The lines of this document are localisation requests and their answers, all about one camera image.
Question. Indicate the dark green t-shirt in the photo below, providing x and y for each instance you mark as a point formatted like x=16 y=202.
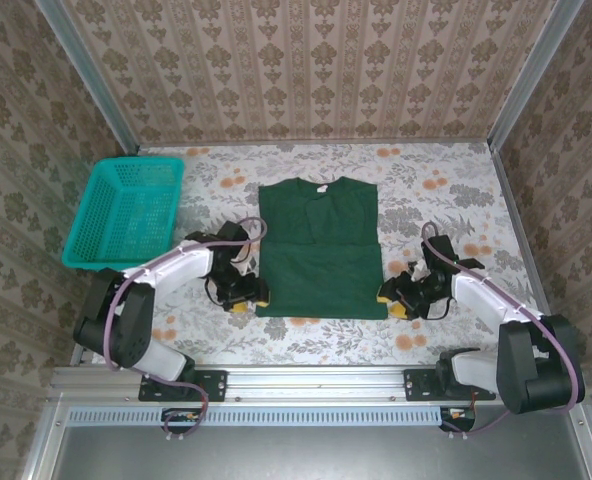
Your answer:
x=321 y=280

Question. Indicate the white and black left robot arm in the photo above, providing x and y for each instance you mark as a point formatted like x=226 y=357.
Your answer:
x=186 y=262

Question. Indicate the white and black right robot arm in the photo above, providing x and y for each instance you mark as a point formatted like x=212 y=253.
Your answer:
x=481 y=300

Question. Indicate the floral patterned table cover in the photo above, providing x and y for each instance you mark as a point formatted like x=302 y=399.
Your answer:
x=326 y=340

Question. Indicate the teal plastic basket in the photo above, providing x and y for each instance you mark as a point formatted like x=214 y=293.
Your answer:
x=121 y=215

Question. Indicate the grey metal panel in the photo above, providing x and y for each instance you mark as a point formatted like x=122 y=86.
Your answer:
x=301 y=455

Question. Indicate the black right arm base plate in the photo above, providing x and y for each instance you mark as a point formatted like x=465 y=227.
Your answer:
x=416 y=385

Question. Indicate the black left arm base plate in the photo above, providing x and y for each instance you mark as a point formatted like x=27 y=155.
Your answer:
x=216 y=385

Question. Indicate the long aluminium table side rail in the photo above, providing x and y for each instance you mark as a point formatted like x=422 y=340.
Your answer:
x=526 y=240

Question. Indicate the long aluminium mounting rail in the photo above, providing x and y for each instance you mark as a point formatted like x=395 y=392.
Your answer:
x=316 y=382

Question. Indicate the short aluminium table side rail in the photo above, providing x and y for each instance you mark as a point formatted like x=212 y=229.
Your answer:
x=82 y=357

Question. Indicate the aluminium frame post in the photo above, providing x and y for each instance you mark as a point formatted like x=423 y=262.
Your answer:
x=532 y=75
x=90 y=75

